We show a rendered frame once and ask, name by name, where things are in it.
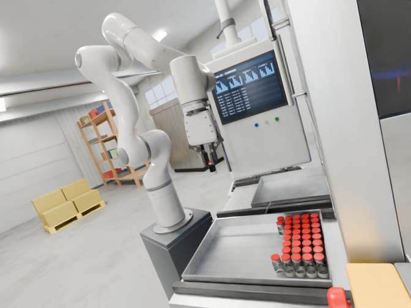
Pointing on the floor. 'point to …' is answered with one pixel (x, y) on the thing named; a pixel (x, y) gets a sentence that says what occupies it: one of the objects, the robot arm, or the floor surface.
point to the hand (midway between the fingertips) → (209, 157)
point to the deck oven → (180, 138)
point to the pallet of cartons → (66, 205)
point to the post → (347, 126)
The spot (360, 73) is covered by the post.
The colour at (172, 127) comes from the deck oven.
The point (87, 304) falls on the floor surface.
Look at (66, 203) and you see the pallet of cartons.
